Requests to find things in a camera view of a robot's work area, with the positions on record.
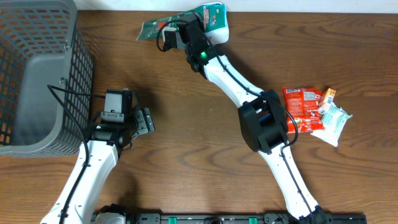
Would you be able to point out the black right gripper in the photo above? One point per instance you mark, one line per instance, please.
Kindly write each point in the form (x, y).
(202, 24)

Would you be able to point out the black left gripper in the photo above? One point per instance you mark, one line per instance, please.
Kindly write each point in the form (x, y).
(143, 121)

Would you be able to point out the green white packet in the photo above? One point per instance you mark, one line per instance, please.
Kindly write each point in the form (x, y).
(149, 29)

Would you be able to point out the red snack bag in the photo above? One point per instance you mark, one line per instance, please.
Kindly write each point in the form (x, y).
(302, 104)

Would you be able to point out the orange white small packet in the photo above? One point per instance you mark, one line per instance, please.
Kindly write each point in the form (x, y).
(326, 101)

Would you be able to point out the mint green snack packet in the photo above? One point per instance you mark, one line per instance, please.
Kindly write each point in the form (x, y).
(334, 121)

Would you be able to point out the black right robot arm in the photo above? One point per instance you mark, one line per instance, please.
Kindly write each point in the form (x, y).
(262, 118)

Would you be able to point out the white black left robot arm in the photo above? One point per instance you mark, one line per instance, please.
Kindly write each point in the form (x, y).
(109, 133)

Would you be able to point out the white barcode scanner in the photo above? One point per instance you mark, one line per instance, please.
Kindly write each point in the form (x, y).
(215, 22)

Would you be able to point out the grey plastic mesh basket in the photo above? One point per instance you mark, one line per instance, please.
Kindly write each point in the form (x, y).
(46, 79)

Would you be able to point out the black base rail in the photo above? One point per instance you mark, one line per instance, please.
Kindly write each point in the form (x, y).
(155, 218)

